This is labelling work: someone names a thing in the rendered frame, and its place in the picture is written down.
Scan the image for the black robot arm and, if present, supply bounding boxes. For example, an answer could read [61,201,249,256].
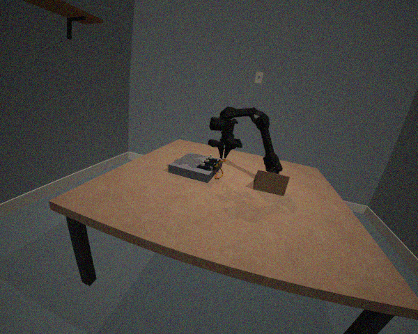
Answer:
[209,107,283,175]

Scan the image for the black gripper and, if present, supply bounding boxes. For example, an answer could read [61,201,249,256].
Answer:
[208,130,242,159]

